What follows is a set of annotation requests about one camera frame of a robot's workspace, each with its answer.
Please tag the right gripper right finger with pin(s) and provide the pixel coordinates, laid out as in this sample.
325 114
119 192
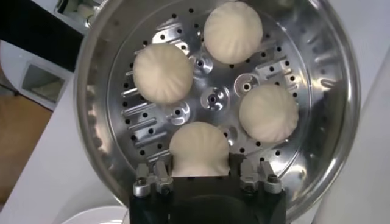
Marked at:
262 182

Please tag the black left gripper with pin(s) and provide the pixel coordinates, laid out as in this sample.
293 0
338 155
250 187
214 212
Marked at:
36 33

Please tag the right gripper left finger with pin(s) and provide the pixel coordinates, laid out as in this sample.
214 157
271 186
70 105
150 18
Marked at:
152 182

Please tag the white steamed baozi bun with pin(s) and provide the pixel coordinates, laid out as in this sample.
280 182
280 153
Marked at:
233 33
199 146
268 114
163 73

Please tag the steel perforated steamer basket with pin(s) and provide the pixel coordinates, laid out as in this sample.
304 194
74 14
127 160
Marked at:
213 100

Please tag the white base with opening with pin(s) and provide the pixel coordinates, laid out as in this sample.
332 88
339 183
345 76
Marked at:
12 70

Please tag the white round plate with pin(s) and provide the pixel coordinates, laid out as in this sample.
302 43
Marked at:
97 217

